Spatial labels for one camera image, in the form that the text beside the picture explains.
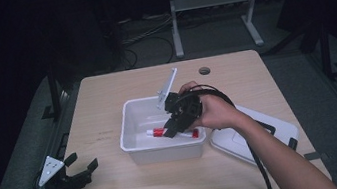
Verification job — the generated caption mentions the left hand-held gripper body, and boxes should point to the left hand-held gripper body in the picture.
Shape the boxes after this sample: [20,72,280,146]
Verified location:
[33,150,85,189]

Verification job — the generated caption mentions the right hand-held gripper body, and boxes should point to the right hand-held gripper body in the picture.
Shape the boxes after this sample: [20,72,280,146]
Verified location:
[151,64,208,134]

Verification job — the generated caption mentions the red and white tube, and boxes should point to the red and white tube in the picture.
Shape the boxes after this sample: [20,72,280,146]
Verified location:
[144,120,201,147]

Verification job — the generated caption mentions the white plastic storage box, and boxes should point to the white plastic storage box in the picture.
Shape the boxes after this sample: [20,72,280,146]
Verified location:
[113,89,211,170]

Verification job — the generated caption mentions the white lid with black handle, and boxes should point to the white lid with black handle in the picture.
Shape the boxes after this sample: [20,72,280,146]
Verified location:
[204,95,305,174]

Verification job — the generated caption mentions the person's right hand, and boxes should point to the person's right hand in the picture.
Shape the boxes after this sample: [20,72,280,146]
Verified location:
[176,74,247,137]

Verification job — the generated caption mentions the round table cable hole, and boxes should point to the round table cable hole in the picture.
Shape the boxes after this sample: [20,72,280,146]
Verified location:
[197,65,212,78]

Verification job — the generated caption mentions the black stand post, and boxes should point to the black stand post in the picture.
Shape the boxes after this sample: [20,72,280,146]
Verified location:
[33,64,66,122]
[315,19,337,83]

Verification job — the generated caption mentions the black floor cables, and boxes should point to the black floor cables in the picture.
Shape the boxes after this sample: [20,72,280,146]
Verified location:
[115,12,184,71]

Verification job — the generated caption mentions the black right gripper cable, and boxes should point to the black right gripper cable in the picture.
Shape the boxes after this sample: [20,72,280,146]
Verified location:
[177,75,275,189]

